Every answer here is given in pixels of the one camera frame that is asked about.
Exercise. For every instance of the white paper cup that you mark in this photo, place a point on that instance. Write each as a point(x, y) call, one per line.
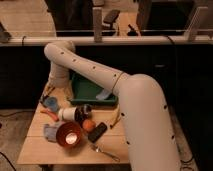
point(69, 114)

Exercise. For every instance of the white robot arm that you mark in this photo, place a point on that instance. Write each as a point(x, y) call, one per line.
point(149, 133)

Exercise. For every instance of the small metal cup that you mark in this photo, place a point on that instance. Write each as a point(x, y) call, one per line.
point(87, 110)

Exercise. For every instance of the grey sponge in tray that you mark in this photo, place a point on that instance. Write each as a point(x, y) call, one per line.
point(103, 95)

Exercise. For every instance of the green plastic tray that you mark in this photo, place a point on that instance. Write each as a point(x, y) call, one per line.
point(85, 92)

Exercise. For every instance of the yellow banana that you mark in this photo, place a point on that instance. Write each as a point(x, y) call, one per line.
point(116, 117)

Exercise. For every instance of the orange fruit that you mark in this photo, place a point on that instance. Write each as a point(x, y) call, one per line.
point(88, 125)

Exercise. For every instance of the black remote control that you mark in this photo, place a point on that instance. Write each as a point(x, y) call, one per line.
point(97, 132)

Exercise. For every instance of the blue object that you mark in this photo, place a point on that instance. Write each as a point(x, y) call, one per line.
point(51, 103)

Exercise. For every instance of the red bowl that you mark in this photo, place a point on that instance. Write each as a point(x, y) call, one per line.
point(68, 135)

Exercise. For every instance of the orange carrot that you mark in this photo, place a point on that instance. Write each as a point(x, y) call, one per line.
point(50, 114)

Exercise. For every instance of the black office chair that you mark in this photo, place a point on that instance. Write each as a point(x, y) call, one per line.
point(111, 17)

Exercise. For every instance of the white horizontal rail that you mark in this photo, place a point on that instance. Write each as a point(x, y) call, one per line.
point(108, 40)

